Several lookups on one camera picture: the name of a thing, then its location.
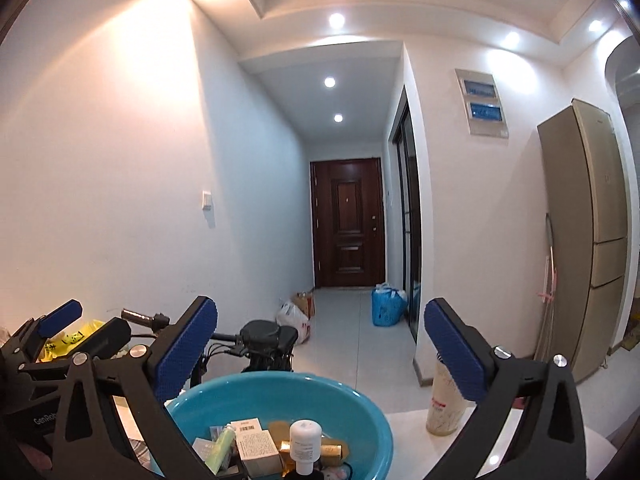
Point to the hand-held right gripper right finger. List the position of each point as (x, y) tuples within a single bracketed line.
[(455, 350)]

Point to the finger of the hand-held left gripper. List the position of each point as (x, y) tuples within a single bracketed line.
[(60, 317), (107, 337)]

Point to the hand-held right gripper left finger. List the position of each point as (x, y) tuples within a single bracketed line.
[(187, 350)]

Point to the green tube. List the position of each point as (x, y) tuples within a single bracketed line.
[(220, 447)]

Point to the blue plastic basin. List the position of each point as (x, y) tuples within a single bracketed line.
[(350, 410)]

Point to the white round bottle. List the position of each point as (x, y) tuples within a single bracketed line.
[(305, 440)]

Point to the person's left hand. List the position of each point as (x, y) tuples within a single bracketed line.
[(37, 460)]

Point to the yellow plastic bag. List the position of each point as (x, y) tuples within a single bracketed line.
[(95, 327)]

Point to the white cylindrical bin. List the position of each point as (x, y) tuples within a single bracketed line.
[(442, 410)]

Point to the blue bag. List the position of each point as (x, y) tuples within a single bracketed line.
[(387, 307)]

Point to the white box dark label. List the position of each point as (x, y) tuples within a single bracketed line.
[(245, 426)]

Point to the small pale blue box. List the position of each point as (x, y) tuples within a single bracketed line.
[(202, 447)]

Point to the white plastic bag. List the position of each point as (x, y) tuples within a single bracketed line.
[(292, 320)]

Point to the gold box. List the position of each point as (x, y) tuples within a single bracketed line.
[(277, 430), (332, 450)]

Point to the white box printed text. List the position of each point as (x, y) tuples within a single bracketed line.
[(257, 452)]

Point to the cardboard box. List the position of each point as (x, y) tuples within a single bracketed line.
[(305, 302)]

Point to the glass sliding door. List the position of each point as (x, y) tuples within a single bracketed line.
[(407, 210)]

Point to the brown door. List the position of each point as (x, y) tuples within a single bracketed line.
[(347, 220)]

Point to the beige refrigerator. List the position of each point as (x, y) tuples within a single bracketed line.
[(585, 235)]

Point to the grey electrical panel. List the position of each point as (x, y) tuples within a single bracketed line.
[(482, 105)]

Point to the white light switch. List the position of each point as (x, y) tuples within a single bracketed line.
[(207, 200)]

